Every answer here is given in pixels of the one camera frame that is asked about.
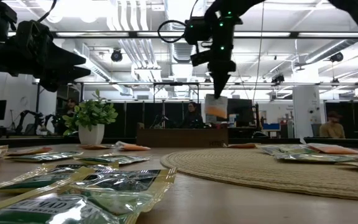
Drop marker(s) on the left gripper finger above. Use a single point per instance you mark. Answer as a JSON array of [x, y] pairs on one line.
[[62, 57], [61, 76]]

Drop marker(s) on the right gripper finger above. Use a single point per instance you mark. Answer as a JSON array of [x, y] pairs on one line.
[[221, 82]]

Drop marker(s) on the white orange tea packet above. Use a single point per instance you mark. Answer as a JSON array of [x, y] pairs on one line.
[[216, 110], [242, 145], [331, 149], [132, 147]]

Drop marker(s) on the brown wooden tea box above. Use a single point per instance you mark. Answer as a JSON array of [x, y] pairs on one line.
[[182, 138]]

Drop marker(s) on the round woven straw placemat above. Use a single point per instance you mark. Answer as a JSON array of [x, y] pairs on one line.
[[244, 171]]

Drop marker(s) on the packets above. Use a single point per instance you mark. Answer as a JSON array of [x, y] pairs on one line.
[[314, 158]]

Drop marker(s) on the background black robot arm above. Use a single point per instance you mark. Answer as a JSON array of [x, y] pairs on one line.
[[51, 119], [26, 118]]

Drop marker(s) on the person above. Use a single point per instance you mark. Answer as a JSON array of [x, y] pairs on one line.
[[332, 129], [193, 118], [70, 107]]

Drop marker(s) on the black ceiling spotlight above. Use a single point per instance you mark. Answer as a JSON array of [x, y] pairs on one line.
[[337, 57], [116, 56], [278, 78]]

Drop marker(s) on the green plant white pot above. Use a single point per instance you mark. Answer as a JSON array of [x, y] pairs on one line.
[[91, 135]]

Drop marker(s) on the blue storage bin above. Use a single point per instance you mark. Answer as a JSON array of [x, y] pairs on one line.
[[271, 126]]

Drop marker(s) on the black partition panels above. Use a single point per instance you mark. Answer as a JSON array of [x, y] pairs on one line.
[[129, 119], [353, 118]]

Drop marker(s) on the white square pillar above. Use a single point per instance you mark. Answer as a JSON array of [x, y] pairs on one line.
[[306, 109]]

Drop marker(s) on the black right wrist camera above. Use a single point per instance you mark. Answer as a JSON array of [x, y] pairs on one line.
[[200, 58]]

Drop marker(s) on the background black rig frame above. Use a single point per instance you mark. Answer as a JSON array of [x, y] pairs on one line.
[[176, 83]]

